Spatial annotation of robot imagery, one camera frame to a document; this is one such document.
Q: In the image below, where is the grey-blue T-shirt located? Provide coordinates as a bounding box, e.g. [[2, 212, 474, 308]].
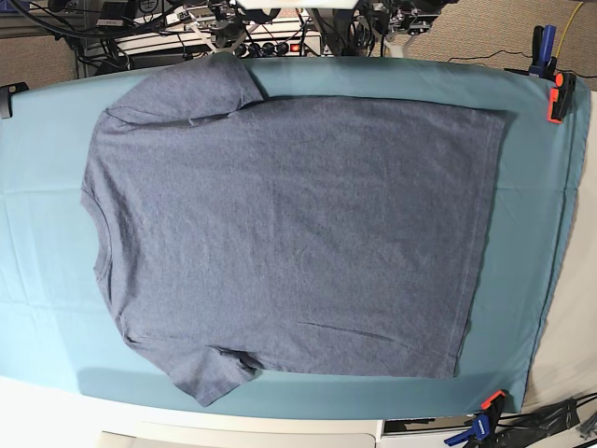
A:
[[81, 55, 507, 406]]

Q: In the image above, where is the white power strip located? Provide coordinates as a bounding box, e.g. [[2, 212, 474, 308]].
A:
[[117, 24, 323, 57]]

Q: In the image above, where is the teal table cloth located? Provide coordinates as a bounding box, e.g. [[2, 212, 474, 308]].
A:
[[1, 58, 590, 419]]

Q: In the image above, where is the orange blue clamp bottom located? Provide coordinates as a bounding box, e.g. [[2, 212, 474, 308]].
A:
[[444, 389, 507, 447]]

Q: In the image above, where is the orange black clamp top right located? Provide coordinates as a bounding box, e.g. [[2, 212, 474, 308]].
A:
[[547, 72, 576, 124]]

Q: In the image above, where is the blue clamp top right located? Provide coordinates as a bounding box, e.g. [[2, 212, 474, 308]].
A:
[[529, 24, 557, 80]]

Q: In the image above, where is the black bag bottom right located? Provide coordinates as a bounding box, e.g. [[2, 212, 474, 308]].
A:
[[481, 393, 596, 447]]

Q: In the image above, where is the black clamp left edge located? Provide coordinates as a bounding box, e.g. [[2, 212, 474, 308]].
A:
[[0, 82, 29, 119]]

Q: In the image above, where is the yellow cable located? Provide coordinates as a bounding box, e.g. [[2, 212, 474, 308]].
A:
[[557, 0, 586, 60]]

